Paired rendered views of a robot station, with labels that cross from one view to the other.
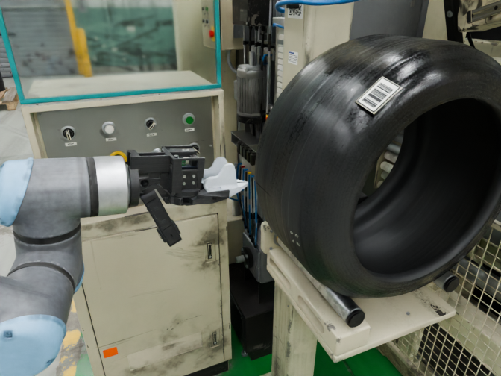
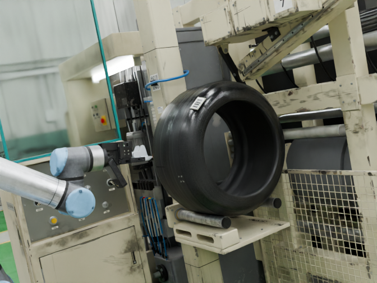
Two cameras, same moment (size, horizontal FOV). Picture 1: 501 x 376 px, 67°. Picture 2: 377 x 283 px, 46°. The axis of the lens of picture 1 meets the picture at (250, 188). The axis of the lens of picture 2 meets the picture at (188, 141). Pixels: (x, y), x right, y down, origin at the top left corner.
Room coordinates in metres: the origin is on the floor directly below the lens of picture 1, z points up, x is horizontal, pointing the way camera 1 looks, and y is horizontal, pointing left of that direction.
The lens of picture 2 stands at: (-1.07, 0.15, 1.37)
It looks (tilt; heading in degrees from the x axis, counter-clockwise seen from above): 4 degrees down; 350
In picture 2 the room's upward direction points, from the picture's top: 11 degrees counter-clockwise
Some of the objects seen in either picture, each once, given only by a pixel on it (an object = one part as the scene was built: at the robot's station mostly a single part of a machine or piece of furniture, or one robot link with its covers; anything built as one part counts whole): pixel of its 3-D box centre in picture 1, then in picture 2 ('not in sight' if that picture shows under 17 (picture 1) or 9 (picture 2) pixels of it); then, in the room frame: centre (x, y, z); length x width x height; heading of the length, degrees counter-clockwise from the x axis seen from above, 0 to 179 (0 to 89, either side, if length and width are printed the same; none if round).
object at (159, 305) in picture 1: (146, 247); (83, 274); (1.24, 0.41, 0.63); 0.56 x 0.41 x 1.27; 113
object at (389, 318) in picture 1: (353, 287); (230, 231); (0.81, -0.29, 0.80); 0.37 x 0.36 x 0.02; 113
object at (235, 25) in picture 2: not in sight; (263, 13); (0.81, -0.61, 1.71); 0.61 x 0.25 x 0.15; 23
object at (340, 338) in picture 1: (311, 290); (203, 232); (0.76, -0.16, 0.84); 0.36 x 0.09 x 0.06; 23
